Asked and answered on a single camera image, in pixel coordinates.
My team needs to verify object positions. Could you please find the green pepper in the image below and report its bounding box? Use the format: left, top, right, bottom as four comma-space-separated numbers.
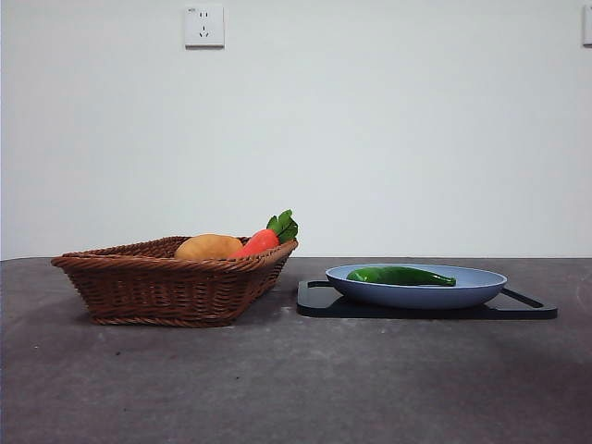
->
346, 265, 457, 288

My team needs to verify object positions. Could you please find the pale blue round plate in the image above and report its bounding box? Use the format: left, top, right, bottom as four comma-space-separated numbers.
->
325, 264, 509, 310

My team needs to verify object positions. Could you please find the orange carrot with green leaves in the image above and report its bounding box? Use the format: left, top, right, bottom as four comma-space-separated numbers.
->
229, 209, 300, 259

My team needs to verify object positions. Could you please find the black rectangular tray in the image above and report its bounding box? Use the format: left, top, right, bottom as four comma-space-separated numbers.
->
296, 279, 559, 320

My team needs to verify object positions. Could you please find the tan potato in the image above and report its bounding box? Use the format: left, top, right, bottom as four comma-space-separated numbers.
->
174, 233, 245, 260

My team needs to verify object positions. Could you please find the brown wicker basket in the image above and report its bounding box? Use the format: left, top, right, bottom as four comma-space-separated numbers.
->
50, 236, 300, 328

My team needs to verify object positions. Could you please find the white wall power socket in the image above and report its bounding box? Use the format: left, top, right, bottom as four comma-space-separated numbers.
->
184, 5, 226, 50

